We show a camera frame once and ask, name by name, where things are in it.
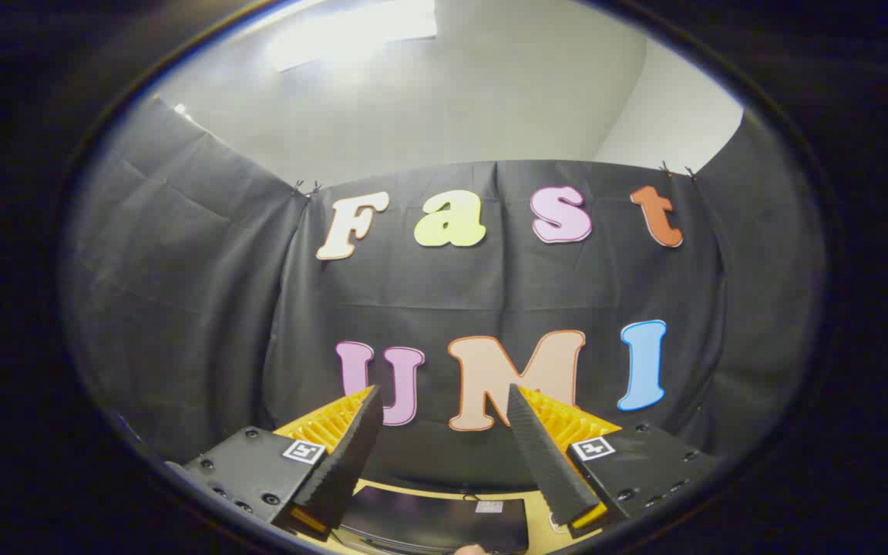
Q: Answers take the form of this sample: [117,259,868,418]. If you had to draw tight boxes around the black toaster oven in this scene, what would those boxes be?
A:
[338,484,531,555]

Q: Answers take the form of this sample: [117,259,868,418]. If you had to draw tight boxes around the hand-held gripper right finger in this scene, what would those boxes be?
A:
[506,383,722,533]

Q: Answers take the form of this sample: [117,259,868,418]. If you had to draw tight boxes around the black backdrop cloth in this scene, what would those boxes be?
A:
[66,96,826,494]

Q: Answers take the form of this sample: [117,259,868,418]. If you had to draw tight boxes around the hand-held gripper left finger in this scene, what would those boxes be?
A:
[165,385,385,540]

